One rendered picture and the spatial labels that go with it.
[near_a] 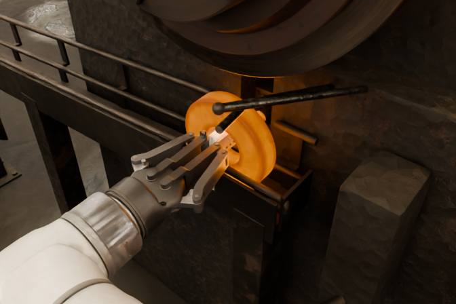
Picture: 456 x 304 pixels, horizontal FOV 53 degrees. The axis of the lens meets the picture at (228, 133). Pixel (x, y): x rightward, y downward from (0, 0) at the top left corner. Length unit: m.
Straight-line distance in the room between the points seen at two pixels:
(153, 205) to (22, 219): 1.17
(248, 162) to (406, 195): 0.22
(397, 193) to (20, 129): 1.75
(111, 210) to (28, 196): 1.24
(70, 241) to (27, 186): 1.30
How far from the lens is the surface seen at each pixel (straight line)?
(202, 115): 0.67
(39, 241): 0.53
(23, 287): 0.50
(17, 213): 1.73
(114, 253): 0.54
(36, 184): 1.81
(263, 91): 0.74
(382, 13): 0.44
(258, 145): 0.63
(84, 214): 0.54
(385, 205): 0.54
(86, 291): 0.47
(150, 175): 0.60
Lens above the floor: 1.18
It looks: 38 degrees down
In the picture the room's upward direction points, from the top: straight up
